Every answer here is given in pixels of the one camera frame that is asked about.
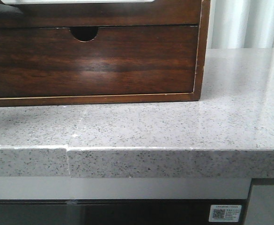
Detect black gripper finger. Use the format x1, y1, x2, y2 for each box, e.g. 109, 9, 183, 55
0, 4, 22, 14

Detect dark wooden drawer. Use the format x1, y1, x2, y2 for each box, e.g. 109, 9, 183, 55
0, 25, 198, 98
0, 0, 201, 28

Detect dark wooden drawer cabinet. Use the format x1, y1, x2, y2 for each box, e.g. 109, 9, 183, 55
0, 0, 210, 107

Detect black glass appliance front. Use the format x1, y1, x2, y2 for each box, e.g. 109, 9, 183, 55
0, 199, 247, 225

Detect white QR code sticker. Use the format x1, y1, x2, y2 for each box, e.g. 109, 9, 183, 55
208, 205, 242, 223

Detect grey cabinet door panel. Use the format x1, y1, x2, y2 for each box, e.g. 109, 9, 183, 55
244, 179, 274, 225

